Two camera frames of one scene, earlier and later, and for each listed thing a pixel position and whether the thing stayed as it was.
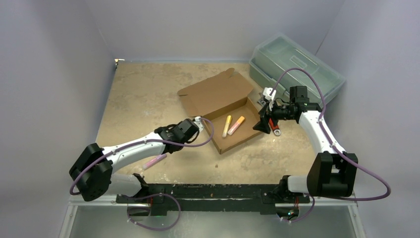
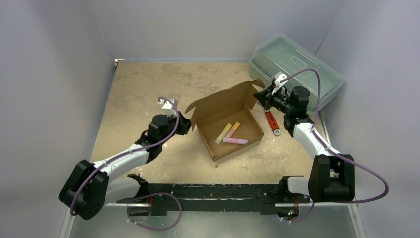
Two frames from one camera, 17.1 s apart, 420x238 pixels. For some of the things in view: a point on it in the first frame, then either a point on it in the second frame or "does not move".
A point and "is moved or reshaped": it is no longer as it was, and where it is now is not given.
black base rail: (162, 198) does not move
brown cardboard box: (222, 101) is moved or reshaped
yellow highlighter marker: (229, 119) is moved or reshaped
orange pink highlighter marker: (236, 126) is moved or reshaped
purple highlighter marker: (154, 161) -> (239, 141)
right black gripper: (267, 116) -> (268, 98)
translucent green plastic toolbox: (272, 55) does not move
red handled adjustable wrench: (276, 129) does not move
